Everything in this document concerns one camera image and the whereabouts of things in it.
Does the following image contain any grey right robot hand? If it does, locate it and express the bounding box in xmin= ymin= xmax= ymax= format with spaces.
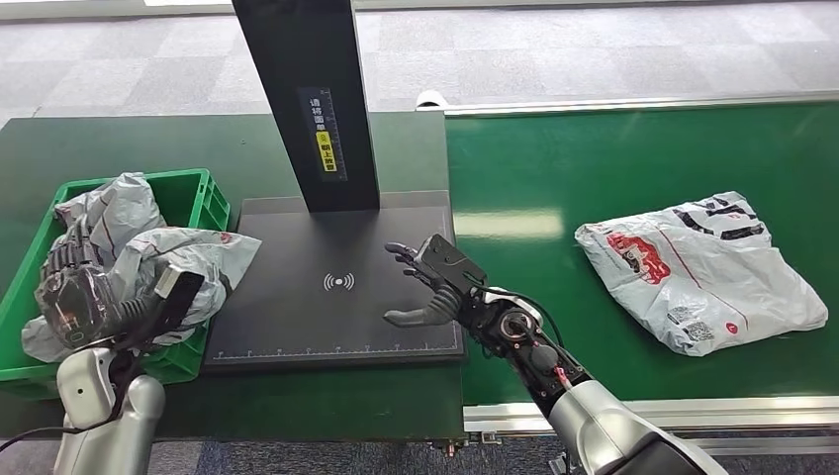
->
xmin=382 ymin=240 xmax=464 ymax=330

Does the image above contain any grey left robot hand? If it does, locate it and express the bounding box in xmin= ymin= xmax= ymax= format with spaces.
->
xmin=34 ymin=217 xmax=131 ymax=352

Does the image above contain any grey package with red print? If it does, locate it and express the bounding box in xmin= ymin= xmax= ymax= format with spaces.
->
xmin=574 ymin=190 xmax=830 ymax=359
xmin=21 ymin=225 xmax=263 ymax=366
xmin=53 ymin=171 xmax=169 ymax=265

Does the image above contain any black inbound scanning machine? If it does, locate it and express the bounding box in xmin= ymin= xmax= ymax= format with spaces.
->
xmin=202 ymin=0 xmax=466 ymax=376

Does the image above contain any green conveyor belt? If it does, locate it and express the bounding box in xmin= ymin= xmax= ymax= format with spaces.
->
xmin=444 ymin=101 xmax=839 ymax=405

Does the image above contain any green plastic crate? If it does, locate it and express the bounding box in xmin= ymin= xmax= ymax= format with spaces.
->
xmin=0 ymin=167 xmax=232 ymax=402

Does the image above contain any yellow warning sticker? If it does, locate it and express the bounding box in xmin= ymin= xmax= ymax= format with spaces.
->
xmin=316 ymin=130 xmax=338 ymax=174

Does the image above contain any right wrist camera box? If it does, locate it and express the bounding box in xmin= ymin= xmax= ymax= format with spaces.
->
xmin=413 ymin=233 xmax=489 ymax=298

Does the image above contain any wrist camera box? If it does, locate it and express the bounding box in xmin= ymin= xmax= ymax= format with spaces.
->
xmin=413 ymin=233 xmax=489 ymax=298
xmin=152 ymin=263 xmax=207 ymax=333

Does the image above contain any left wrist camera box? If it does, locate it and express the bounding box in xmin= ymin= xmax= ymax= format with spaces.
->
xmin=152 ymin=263 xmax=207 ymax=333

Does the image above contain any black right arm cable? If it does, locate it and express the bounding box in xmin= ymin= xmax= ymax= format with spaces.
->
xmin=467 ymin=283 xmax=566 ymax=350

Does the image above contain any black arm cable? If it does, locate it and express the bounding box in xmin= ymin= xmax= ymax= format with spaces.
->
xmin=0 ymin=356 xmax=130 ymax=455
xmin=467 ymin=283 xmax=566 ymax=350

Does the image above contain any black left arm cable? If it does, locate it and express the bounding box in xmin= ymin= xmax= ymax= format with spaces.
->
xmin=0 ymin=356 xmax=130 ymax=455

